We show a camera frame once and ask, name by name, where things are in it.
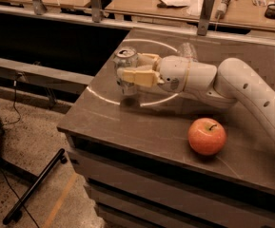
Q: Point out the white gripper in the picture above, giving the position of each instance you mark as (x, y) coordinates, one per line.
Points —
(172, 72)

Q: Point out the clear plastic water bottle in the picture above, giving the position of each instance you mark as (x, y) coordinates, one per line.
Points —
(187, 50)

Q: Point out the grey metal bracket middle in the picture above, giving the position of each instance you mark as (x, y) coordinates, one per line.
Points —
(96, 11)

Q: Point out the grey metal bracket left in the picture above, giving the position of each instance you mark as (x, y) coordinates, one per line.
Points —
(39, 7)

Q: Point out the white tube tool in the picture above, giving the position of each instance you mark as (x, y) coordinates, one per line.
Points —
(222, 8)

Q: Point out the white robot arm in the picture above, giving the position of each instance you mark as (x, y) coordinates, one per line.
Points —
(220, 86)

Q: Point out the red apple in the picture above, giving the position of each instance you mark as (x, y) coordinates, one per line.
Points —
(206, 136)

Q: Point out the grey metal bracket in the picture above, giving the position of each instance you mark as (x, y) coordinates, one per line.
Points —
(39, 7)
(205, 15)
(96, 11)

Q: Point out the grey metal bracket right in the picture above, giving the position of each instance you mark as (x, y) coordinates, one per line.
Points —
(205, 15)

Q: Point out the grey metal rail beam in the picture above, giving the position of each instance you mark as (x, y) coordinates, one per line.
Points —
(66, 81)

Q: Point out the black round container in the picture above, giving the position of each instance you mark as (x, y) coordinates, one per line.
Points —
(270, 11)

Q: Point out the silver 7up soda can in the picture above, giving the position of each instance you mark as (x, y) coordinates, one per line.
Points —
(125, 57)

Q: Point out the black metal stand leg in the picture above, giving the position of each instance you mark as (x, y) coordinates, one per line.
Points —
(15, 212)

